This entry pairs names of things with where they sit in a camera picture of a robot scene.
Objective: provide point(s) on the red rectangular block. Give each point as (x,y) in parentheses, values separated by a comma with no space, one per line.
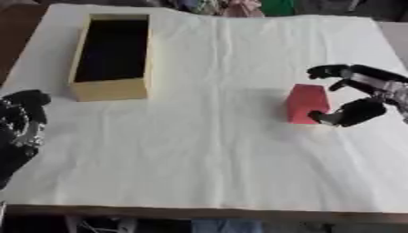
(306,103)

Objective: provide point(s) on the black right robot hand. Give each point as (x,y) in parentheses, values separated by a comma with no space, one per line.
(361,110)

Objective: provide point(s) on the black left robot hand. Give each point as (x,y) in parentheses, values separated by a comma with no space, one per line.
(21,121)

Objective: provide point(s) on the tan cardboard box black inside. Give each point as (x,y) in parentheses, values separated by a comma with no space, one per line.
(110,57)

